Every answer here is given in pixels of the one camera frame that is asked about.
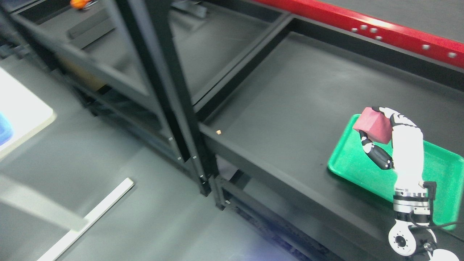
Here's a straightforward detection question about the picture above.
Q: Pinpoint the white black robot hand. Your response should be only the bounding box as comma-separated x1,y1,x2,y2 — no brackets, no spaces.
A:
358,106,424,188

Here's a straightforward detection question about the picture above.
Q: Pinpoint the pink foam block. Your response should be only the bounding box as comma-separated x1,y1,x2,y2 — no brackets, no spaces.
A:
353,107,393,144

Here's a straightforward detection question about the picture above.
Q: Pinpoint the green plastic tray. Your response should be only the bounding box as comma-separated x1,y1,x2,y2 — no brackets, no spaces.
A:
328,114,464,225

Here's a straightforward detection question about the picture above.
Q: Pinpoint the black metal shelf right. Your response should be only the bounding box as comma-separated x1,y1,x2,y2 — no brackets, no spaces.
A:
201,0,463,261

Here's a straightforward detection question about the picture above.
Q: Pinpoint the black metal shelf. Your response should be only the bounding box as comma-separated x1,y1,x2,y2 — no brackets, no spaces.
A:
201,0,463,261
1,0,289,202

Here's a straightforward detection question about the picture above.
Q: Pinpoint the black metal shelf left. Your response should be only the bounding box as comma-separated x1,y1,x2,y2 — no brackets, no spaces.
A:
1,0,289,202

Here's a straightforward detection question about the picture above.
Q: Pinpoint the blue plastic tray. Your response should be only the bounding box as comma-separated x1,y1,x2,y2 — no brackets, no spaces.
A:
0,112,14,146

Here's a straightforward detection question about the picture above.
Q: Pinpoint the red metal beam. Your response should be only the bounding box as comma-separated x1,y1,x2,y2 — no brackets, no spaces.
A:
261,0,464,68

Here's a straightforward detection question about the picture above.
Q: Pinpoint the white table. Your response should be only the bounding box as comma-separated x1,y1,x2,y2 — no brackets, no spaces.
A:
0,67,135,261

